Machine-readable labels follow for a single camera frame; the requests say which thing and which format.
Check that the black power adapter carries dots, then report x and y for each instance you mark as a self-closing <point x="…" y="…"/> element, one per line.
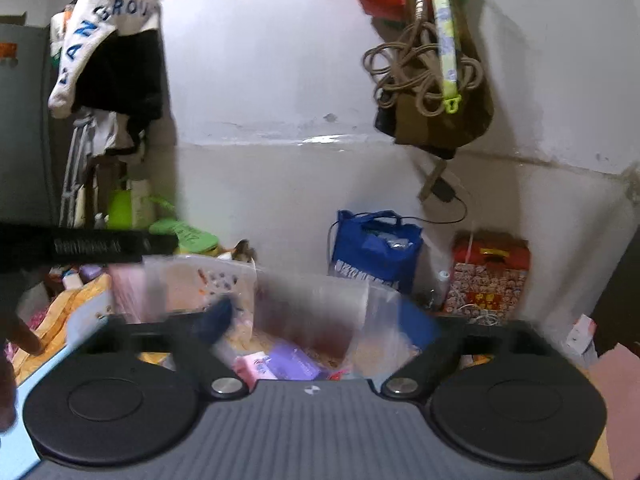
<point x="442" y="190"/>

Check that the grey metal cabinet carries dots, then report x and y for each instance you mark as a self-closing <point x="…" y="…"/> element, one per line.
<point x="25" y="135"/>

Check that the yellow green box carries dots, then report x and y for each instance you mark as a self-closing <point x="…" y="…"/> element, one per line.
<point x="187" y="237"/>

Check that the green bag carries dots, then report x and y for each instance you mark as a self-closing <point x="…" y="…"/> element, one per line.
<point x="120" y="207"/>

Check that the clear plastic basket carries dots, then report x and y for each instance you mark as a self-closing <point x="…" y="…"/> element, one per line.
<point x="320" y="305"/>

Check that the white small box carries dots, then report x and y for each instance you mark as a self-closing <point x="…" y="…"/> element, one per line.
<point x="581" y="340"/>

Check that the metal crutch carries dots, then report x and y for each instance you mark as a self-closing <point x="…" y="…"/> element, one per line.
<point x="75" y="170"/>

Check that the purple small box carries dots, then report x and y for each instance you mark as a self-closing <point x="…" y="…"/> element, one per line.
<point x="295" y="362"/>

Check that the blue tote bag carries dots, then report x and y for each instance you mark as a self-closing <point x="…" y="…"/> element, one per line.
<point x="360" y="255"/>

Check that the orange patterned blanket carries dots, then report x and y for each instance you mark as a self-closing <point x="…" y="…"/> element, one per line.
<point x="55" y="315"/>

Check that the pink cushion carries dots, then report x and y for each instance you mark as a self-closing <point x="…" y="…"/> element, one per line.
<point x="620" y="410"/>

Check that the red gift box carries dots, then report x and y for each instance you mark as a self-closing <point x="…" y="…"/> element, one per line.
<point x="490" y="275"/>

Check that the dark olive hanging bag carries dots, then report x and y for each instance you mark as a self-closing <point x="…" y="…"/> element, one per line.
<point x="435" y="127"/>

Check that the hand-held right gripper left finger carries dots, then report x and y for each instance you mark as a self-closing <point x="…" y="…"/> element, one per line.
<point x="220" y="316"/>

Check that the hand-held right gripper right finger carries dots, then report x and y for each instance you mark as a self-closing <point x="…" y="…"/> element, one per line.
<point x="417" y="322"/>

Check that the black and white jacket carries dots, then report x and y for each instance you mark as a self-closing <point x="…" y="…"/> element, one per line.
<point x="120" y="75"/>

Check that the pink tissue packet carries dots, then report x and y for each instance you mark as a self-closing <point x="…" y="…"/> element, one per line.
<point x="252" y="367"/>

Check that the person's left hand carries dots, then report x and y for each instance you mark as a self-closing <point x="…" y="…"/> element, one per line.
<point x="20" y="330"/>

